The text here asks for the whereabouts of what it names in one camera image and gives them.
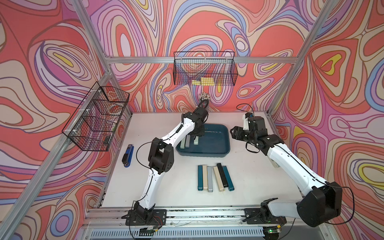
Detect grey bar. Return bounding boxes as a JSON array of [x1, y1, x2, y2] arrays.
[[185, 135, 191, 148], [207, 167, 213, 193]]

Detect teal plastic storage box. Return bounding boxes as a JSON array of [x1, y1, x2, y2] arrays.
[[177, 124, 231, 158]]

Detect pale green bar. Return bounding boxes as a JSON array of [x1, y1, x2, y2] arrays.
[[180, 138, 186, 149]]

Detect beige bar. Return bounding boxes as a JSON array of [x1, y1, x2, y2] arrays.
[[202, 165, 208, 191]]

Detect dark teal bar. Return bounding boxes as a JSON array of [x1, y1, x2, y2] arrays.
[[198, 165, 204, 191]]

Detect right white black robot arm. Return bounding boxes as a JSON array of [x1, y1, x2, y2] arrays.
[[230, 110, 343, 227]]

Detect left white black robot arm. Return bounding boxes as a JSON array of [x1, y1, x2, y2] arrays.
[[131, 100, 209, 223]]

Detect clear cup of pencils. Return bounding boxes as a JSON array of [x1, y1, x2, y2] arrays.
[[199, 92, 211, 102]]

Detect yellow sticky notes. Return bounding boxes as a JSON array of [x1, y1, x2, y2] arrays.
[[191, 77, 215, 86]]

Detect black bar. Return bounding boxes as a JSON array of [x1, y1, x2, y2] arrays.
[[217, 163, 229, 188]]

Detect teal bar right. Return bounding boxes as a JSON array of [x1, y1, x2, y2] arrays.
[[223, 166, 235, 191]]

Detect tan bar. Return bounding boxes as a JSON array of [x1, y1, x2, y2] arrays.
[[213, 166, 225, 192]]

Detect back black wire basket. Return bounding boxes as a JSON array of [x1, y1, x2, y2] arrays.
[[173, 50, 238, 86]]

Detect black wire basket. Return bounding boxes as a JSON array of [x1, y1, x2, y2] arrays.
[[173, 50, 238, 86], [62, 82, 130, 152]]

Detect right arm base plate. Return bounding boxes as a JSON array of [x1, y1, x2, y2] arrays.
[[242, 208, 287, 225]]

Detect left black wire basket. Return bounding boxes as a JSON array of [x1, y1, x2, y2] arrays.
[[62, 82, 130, 152]]

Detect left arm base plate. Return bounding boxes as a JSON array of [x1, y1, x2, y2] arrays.
[[121, 209, 167, 227]]

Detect aluminium front rail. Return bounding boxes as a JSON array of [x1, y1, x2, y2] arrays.
[[77, 206, 335, 240]]

